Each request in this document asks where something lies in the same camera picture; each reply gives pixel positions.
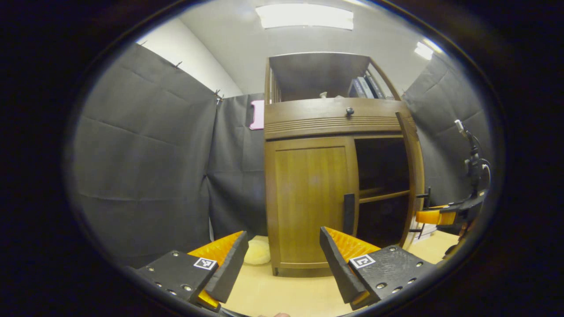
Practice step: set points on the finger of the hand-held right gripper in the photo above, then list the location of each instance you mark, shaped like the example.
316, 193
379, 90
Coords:
436, 217

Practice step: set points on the white box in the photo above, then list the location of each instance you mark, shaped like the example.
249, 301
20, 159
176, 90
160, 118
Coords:
423, 231

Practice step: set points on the dark grey book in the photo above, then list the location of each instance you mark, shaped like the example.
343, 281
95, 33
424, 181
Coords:
375, 84

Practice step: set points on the wooden inner shelf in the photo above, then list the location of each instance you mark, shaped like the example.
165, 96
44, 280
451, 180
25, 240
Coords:
383, 196

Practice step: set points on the pale yellow soft object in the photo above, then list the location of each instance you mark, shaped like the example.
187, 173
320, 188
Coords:
259, 252

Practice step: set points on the wooden cabinet drawer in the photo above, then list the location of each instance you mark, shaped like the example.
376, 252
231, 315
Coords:
317, 115

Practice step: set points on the black round drawer knob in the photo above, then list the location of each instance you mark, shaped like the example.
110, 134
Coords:
349, 111

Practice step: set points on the wooden shoe cabinet door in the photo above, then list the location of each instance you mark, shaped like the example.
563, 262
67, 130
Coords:
414, 167
308, 198

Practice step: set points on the wooden double-door shoe cabinet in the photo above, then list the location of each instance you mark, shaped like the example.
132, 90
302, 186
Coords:
317, 119

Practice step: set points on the blue-grey book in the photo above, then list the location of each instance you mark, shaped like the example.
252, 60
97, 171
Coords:
354, 88

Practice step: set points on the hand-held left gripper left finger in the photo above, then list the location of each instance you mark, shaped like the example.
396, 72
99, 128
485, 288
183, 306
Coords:
229, 273

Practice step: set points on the small ceiling light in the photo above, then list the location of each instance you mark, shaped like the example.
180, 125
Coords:
425, 49

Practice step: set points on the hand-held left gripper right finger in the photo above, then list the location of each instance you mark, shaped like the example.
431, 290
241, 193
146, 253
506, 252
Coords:
337, 268

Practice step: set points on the pale grey book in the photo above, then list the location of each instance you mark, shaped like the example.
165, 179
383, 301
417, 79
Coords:
365, 86

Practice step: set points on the large ceiling light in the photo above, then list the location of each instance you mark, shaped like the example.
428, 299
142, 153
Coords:
304, 16

